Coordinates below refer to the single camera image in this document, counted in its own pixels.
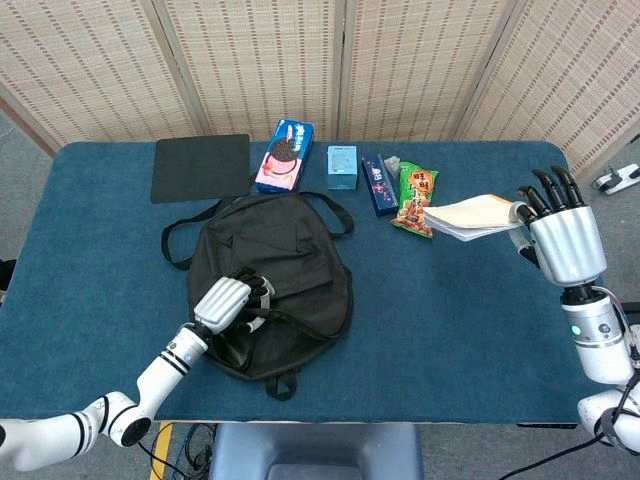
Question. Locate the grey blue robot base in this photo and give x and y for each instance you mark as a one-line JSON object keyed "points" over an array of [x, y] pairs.
{"points": [[315, 450]]}

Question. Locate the black table control panel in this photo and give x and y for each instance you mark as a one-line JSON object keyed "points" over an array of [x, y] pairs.
{"points": [[545, 426]]}

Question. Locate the bamboo folding screen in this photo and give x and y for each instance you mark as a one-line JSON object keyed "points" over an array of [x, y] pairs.
{"points": [[410, 65]]}

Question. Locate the dark blue long box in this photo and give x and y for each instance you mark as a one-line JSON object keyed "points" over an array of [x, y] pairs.
{"points": [[380, 187]]}

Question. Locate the black backpack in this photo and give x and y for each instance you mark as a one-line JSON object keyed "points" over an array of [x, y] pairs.
{"points": [[300, 260]]}

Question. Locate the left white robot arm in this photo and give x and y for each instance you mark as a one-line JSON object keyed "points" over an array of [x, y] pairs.
{"points": [[160, 375]]}

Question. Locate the blue table cloth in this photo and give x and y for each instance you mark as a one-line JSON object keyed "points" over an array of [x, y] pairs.
{"points": [[450, 325]]}

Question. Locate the crumpled grey wrapper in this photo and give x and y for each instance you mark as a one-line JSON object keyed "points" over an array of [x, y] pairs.
{"points": [[392, 165]]}

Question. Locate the white power strip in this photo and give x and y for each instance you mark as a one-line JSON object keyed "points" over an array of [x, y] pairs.
{"points": [[617, 180]]}

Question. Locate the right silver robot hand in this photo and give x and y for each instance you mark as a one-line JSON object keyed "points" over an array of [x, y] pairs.
{"points": [[567, 240]]}

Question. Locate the blue cookie box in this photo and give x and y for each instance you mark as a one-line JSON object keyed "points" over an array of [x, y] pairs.
{"points": [[285, 155]]}

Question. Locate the light blue cardboard box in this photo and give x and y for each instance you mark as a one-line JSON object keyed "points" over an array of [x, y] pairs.
{"points": [[342, 167]]}

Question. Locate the black mouse pad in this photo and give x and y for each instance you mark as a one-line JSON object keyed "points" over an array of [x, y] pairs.
{"points": [[200, 167]]}

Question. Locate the white yellow notebook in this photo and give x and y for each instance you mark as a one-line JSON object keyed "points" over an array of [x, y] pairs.
{"points": [[470, 215]]}

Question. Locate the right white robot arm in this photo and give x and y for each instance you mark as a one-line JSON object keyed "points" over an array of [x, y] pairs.
{"points": [[600, 340]]}

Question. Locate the green orange snack bag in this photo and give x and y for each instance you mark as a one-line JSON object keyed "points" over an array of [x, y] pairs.
{"points": [[415, 195]]}

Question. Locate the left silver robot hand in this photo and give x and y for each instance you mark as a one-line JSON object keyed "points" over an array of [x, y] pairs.
{"points": [[222, 300]]}

